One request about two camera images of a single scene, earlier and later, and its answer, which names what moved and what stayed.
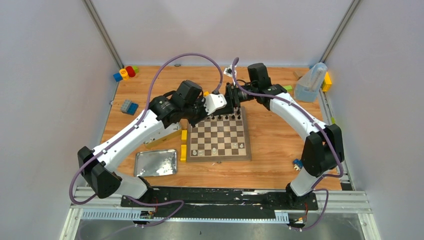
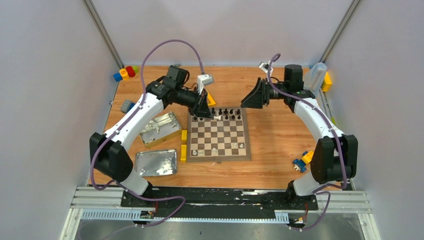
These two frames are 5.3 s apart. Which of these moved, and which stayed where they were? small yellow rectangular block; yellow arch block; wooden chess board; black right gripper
Moved: black right gripper
Stayed: yellow arch block; small yellow rectangular block; wooden chess board
